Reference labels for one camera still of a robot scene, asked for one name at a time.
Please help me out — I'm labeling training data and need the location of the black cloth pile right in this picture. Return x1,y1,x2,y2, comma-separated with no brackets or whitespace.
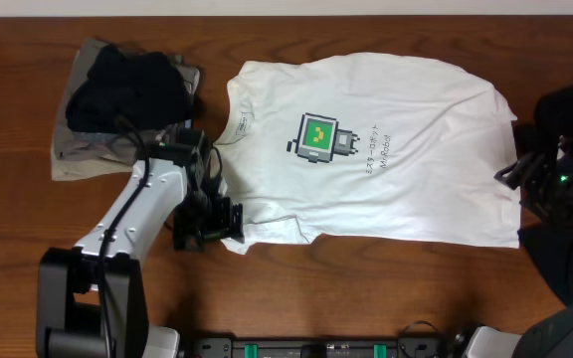
512,54,573,305

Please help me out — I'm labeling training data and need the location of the grey folded garment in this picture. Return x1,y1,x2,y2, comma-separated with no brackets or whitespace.
51,117,139,165

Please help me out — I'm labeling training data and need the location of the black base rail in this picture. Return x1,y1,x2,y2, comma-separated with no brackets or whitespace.
177,336,465,358

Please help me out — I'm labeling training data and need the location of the beige folded garment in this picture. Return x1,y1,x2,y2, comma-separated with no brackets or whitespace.
51,38,201,181

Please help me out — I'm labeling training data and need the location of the white printed t-shirt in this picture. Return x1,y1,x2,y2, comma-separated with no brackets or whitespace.
217,53,520,254

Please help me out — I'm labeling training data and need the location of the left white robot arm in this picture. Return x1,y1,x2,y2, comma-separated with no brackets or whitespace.
36,159,243,357

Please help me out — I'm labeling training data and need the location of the black folded garment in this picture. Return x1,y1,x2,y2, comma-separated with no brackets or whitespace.
66,45,194,133

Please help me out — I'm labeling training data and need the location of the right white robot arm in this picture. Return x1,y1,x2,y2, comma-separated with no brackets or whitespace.
462,173,573,358

